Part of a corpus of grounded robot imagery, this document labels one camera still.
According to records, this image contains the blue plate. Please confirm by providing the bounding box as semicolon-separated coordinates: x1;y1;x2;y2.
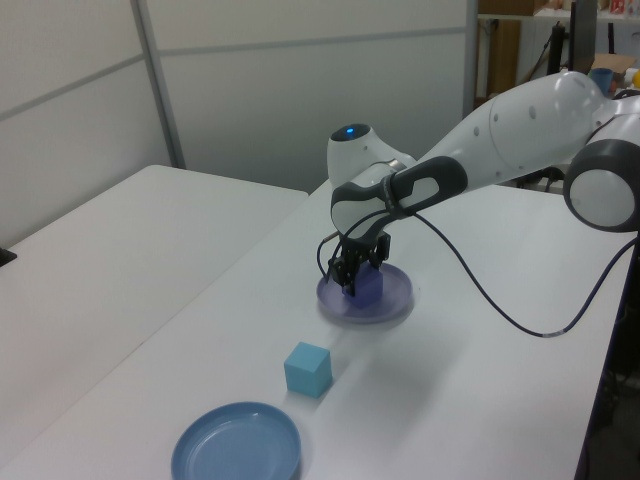
170;400;304;480

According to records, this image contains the purple cube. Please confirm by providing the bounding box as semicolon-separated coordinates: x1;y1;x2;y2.
344;264;385;310

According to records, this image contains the purple plate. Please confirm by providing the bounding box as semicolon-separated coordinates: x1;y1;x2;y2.
315;263;415;326

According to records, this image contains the light blue cube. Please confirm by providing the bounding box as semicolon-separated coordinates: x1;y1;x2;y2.
283;341;333;399

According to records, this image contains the tall brown cardboard box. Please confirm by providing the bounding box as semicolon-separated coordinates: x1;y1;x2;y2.
487;19;522;99

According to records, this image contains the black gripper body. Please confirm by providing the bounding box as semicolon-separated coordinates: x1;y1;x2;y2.
338;231;394;265

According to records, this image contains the blue cup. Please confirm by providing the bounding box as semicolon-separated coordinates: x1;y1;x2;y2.
589;68;614;94

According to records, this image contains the dark monitor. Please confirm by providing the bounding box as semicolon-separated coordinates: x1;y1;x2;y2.
569;0;597;72

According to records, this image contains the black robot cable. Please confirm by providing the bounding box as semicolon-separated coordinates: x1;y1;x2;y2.
314;209;640;339

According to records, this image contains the open cardboard box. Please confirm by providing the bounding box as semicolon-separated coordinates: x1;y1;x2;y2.
592;52;640;77

